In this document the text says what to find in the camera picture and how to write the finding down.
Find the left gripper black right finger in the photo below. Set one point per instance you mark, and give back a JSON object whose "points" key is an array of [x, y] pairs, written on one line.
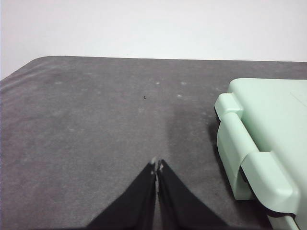
{"points": [[180, 206]]}

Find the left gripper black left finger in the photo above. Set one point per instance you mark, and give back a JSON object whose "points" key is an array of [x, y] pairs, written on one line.
{"points": [[134, 206]]}

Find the mint green breakfast machine base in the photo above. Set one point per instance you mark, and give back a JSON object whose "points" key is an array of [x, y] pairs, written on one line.
{"points": [[287, 224]]}

